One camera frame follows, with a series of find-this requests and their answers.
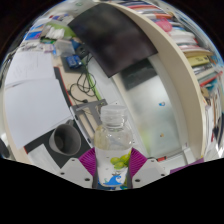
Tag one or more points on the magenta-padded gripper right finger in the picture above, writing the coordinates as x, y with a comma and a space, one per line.
150, 170

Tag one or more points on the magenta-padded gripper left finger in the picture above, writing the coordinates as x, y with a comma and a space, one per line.
78, 170

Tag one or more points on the clear plastic drink bottle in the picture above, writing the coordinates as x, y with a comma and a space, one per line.
112, 146

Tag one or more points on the grey cup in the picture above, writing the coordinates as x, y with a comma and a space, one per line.
66, 140

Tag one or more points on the black desk mat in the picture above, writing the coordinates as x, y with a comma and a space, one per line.
35, 144

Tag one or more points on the grey metal laptop stand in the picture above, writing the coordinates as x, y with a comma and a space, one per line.
88, 111

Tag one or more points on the blank white paper sheet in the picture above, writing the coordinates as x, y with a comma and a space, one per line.
33, 110

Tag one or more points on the shelf unit with books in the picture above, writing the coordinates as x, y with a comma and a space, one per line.
186, 73

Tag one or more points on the blue electronics board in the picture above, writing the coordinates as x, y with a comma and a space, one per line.
73, 61

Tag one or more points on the handwritten white paper sheet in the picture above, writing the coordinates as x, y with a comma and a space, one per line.
30, 68

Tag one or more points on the clear plastic box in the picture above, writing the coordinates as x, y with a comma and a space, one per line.
64, 47

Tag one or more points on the black computer monitor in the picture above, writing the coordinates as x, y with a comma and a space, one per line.
111, 36

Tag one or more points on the white tissue pack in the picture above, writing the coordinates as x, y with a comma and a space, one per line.
55, 33

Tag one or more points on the blue tissue box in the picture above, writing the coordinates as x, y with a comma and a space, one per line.
33, 35

